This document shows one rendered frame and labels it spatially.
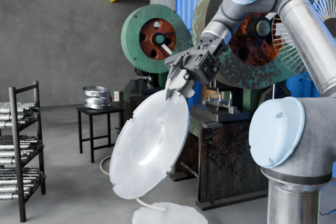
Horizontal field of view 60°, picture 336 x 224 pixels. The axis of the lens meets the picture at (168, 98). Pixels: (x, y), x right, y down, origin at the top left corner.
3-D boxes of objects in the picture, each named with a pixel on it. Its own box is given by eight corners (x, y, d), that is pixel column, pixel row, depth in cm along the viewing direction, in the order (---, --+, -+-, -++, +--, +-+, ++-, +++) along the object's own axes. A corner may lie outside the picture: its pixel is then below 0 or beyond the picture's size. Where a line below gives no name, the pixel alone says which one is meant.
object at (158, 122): (210, 118, 59) (208, 116, 59) (128, 228, 61) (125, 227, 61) (161, 77, 84) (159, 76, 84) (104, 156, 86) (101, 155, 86)
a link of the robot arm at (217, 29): (203, 22, 82) (216, 43, 87) (194, 33, 81) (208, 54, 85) (224, 20, 77) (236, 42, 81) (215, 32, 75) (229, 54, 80)
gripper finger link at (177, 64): (167, 74, 73) (186, 50, 76) (163, 74, 74) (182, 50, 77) (177, 87, 75) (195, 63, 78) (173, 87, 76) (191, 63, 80)
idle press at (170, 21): (128, 152, 347) (124, 0, 320) (106, 132, 434) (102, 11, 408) (230, 135, 415) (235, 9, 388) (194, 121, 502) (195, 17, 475)
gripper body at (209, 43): (195, 66, 70) (219, 31, 74) (172, 64, 77) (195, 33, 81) (210, 86, 74) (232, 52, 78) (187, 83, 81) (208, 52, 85)
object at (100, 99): (91, 163, 311) (88, 89, 298) (77, 152, 347) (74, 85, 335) (125, 155, 334) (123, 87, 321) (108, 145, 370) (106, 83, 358)
